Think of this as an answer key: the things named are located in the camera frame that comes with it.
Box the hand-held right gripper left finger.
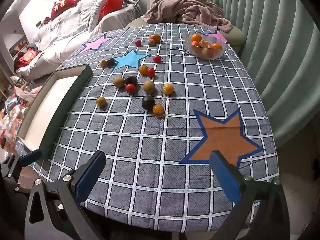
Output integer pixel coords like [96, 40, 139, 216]
[24, 151, 107, 240]

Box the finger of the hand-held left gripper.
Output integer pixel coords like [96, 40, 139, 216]
[14, 185, 34, 195]
[0, 149, 42, 178]

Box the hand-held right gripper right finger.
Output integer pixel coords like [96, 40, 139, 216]
[209, 150, 292, 240]

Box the dark-rimmed white tray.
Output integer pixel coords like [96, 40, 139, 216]
[16, 64, 93, 159]

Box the olive green kiwi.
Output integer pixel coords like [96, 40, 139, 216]
[143, 80, 156, 93]

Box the orange paper star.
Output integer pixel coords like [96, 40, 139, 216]
[179, 108, 265, 169]

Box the pile of snack packets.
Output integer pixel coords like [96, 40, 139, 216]
[0, 85, 43, 153]

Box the grey checked tablecloth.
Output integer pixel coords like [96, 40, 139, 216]
[15, 22, 279, 227]

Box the red gold-patterned cushion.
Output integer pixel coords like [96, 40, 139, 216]
[19, 50, 39, 67]

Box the clear glass bowl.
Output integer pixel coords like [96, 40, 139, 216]
[186, 33, 225, 60]

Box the blue paper star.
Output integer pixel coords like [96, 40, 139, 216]
[110, 49, 150, 72]

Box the large pink paper star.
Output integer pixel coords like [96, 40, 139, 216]
[82, 33, 117, 52]

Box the pale green curtain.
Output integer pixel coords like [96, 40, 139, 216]
[212, 0, 318, 145]

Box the small pink paper star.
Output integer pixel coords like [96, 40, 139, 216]
[200, 29, 228, 44]

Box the white striped quilt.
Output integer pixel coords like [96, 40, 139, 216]
[32, 0, 140, 55]

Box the red printed cushion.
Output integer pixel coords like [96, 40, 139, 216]
[51, 0, 80, 20]

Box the white covered sofa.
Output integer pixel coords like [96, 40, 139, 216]
[15, 0, 148, 80]

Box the plain red cushion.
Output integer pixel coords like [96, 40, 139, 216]
[99, 0, 123, 23]

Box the pink fleece blanket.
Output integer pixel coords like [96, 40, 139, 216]
[141, 0, 233, 33]

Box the white wall shelf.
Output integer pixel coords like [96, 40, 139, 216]
[7, 36, 28, 58]

